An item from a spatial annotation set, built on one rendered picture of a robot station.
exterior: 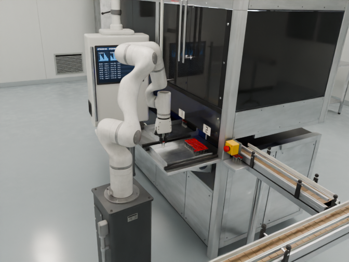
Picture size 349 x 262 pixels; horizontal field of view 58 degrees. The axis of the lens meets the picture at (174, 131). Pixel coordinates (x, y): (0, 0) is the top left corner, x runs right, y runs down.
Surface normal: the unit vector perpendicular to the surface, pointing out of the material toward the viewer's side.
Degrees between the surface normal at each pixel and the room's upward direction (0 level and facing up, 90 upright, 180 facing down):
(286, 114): 90
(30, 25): 90
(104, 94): 90
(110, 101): 90
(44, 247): 0
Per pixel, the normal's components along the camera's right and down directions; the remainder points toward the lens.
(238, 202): 0.49, 0.37
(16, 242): 0.04, -0.91
